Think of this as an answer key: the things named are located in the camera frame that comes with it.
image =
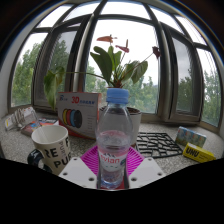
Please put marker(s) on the clear blue-capped water bottle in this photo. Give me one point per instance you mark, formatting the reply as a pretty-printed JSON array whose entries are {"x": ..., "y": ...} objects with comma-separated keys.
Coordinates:
[{"x": 114, "y": 140}]

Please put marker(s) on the dark-framed bay window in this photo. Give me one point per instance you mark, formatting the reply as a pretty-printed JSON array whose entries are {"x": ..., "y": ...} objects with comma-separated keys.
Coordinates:
[{"x": 163, "y": 66}]

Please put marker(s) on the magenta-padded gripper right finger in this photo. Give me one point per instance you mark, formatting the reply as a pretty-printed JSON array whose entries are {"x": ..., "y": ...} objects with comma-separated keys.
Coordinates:
[{"x": 146, "y": 171}]

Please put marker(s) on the flowering plant in white pot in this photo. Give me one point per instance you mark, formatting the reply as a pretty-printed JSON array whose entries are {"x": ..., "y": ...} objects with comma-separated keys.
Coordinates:
[{"x": 136, "y": 123}]

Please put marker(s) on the colourful flat box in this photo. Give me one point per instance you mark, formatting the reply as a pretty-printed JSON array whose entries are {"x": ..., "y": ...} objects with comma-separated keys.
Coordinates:
[{"x": 35, "y": 126}]

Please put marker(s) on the light blue patterned box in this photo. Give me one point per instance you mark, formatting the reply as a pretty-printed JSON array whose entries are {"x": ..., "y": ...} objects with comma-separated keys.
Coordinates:
[{"x": 190, "y": 136}]

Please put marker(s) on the black lattice trivet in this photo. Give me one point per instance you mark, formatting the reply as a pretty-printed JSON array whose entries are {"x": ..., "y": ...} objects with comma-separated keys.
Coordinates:
[{"x": 156, "y": 145}]

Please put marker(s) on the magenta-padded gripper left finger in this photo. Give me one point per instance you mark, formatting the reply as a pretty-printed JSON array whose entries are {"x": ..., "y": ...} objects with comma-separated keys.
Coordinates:
[{"x": 78, "y": 171}]

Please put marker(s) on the long yellow box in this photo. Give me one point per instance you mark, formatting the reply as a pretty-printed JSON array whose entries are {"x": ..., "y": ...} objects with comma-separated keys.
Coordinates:
[{"x": 198, "y": 153}]

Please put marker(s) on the red and white filament box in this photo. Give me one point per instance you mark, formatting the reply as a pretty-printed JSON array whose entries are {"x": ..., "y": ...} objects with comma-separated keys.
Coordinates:
[{"x": 78, "y": 115}]

